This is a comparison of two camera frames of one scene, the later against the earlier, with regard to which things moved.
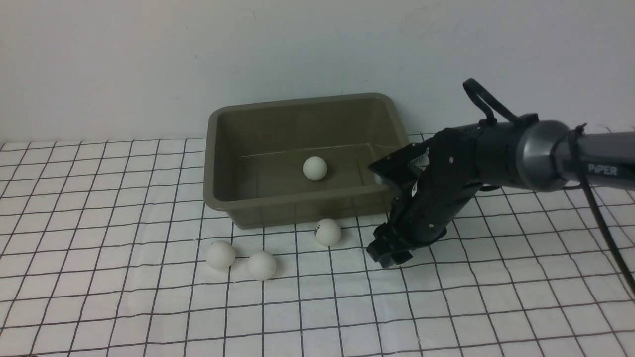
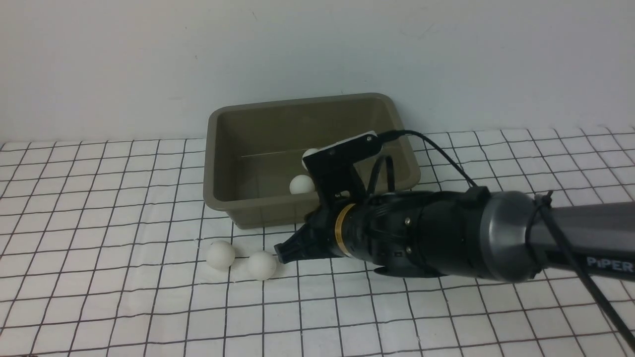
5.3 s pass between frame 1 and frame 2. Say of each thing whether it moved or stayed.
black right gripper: moved
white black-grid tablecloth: stayed
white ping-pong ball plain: stayed
